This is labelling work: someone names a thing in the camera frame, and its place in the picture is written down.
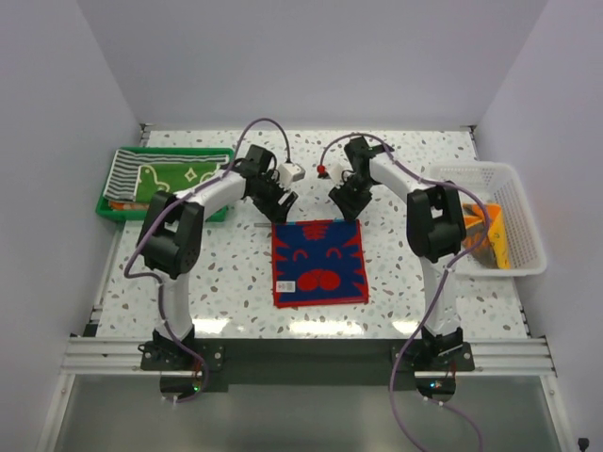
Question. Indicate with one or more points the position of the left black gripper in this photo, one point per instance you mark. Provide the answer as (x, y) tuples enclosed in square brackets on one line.
[(275, 212)]

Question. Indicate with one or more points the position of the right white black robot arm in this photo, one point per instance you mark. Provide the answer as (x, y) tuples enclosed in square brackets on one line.
[(434, 231)]

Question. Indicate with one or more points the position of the orange folded cartoon towel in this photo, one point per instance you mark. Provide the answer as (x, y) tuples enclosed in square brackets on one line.
[(127, 206)]

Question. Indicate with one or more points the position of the orange yellow patterned towel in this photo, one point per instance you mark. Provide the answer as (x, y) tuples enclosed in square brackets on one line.
[(493, 252)]

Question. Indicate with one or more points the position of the green frog pattern towel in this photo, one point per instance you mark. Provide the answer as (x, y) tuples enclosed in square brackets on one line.
[(171, 177)]

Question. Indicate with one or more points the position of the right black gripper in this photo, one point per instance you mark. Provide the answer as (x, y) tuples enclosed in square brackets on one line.
[(350, 207)]

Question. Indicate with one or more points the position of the white plastic basket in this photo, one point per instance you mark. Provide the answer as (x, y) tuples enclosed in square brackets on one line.
[(498, 183)]

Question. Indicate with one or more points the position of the green plastic tray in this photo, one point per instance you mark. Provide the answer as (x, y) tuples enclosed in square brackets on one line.
[(103, 210)]

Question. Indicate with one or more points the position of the black mounting base plate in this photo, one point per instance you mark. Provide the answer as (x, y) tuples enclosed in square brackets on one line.
[(216, 365)]

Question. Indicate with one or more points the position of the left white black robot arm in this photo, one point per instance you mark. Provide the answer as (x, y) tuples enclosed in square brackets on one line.
[(170, 244)]

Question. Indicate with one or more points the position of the aluminium frame rail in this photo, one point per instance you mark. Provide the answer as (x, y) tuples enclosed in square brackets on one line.
[(121, 357)]

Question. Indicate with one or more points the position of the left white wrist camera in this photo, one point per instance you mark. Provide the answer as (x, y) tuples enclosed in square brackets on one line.
[(290, 173)]

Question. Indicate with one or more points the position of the red blue patterned towel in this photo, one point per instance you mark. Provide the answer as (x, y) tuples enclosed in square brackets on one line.
[(318, 262)]

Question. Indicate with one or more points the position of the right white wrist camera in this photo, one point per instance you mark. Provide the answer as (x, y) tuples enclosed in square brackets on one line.
[(333, 172)]

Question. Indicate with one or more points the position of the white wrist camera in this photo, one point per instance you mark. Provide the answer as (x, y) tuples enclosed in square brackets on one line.
[(333, 172), (290, 173)]

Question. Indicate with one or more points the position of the green white striped towel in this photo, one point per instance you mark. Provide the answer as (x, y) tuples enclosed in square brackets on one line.
[(122, 179)]

